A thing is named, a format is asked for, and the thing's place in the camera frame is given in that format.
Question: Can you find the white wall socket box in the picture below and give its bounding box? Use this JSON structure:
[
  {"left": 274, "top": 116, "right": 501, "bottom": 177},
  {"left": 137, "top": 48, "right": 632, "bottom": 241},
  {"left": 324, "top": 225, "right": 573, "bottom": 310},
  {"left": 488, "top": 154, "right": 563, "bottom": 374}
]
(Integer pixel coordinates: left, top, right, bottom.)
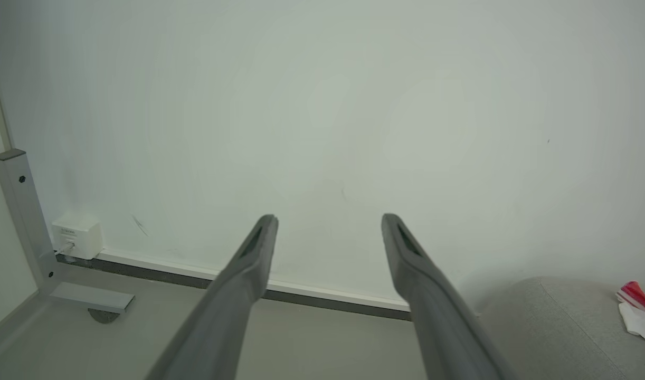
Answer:
[{"left": 51, "top": 213, "right": 103, "bottom": 261}]

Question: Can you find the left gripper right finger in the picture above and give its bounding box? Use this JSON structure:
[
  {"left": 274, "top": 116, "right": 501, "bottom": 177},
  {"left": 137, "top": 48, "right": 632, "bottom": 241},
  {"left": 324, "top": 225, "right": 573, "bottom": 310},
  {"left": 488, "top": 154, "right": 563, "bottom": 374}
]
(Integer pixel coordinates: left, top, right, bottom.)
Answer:
[{"left": 381, "top": 213, "right": 516, "bottom": 380}]

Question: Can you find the white baseboard strip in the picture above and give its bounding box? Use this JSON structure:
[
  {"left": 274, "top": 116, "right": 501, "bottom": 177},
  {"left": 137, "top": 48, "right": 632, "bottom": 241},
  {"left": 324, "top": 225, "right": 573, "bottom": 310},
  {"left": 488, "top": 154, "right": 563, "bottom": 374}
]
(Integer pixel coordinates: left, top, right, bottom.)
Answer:
[{"left": 97, "top": 249, "right": 411, "bottom": 312}]

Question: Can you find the red and white shirt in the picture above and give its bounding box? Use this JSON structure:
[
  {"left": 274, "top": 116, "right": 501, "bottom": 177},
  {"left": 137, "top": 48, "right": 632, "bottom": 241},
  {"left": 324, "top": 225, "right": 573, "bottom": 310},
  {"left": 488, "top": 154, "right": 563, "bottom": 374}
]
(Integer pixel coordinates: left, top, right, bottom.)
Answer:
[{"left": 616, "top": 281, "right": 645, "bottom": 349}]

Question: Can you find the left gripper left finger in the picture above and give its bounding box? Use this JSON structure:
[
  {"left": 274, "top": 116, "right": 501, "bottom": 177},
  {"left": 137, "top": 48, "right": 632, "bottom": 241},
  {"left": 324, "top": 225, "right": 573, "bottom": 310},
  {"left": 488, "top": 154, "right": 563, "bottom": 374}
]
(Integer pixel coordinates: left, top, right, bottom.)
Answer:
[{"left": 146, "top": 214, "right": 279, "bottom": 380}]

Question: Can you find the grey fabric sofa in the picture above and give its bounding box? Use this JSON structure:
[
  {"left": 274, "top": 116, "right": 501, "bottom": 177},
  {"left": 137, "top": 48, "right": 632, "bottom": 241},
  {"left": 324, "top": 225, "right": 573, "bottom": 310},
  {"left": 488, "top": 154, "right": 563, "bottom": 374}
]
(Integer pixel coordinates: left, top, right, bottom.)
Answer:
[{"left": 478, "top": 277, "right": 645, "bottom": 380}]

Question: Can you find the grey metal frame leg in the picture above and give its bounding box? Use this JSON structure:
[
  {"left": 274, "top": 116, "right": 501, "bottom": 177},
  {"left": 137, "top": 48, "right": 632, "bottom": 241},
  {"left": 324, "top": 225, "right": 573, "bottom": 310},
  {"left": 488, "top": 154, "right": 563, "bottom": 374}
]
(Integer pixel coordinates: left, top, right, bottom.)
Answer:
[{"left": 0, "top": 149, "right": 136, "bottom": 324}]

